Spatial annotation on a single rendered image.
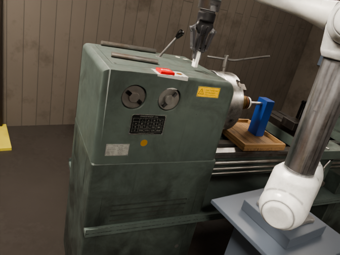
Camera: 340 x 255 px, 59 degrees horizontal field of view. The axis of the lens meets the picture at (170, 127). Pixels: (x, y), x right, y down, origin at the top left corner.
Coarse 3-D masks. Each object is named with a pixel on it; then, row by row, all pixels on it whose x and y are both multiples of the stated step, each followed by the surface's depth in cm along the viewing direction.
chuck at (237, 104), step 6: (222, 72) 156; (228, 72) 160; (228, 78) 152; (234, 78) 154; (234, 84) 152; (234, 90) 150; (240, 90) 152; (234, 96) 150; (240, 96) 151; (234, 102) 150; (240, 102) 151; (234, 108) 151; (240, 108) 152; (228, 114) 151; (234, 114) 152; (240, 114) 154; (234, 120) 155; (228, 126) 159
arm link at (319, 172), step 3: (318, 165) 115; (321, 165) 117; (318, 168) 114; (321, 168) 116; (318, 171) 114; (321, 171) 115; (315, 174) 113; (318, 174) 114; (321, 174) 115; (318, 177) 114; (321, 177) 115; (318, 180) 115; (321, 180) 116; (321, 183) 117; (318, 189) 116; (315, 195) 114
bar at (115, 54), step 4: (112, 52) 125; (112, 56) 125; (116, 56) 125; (120, 56) 125; (124, 56) 126; (128, 56) 126; (132, 56) 127; (136, 56) 127; (140, 56) 128; (136, 60) 128; (140, 60) 128; (144, 60) 128; (148, 60) 129; (152, 60) 129; (156, 60) 130
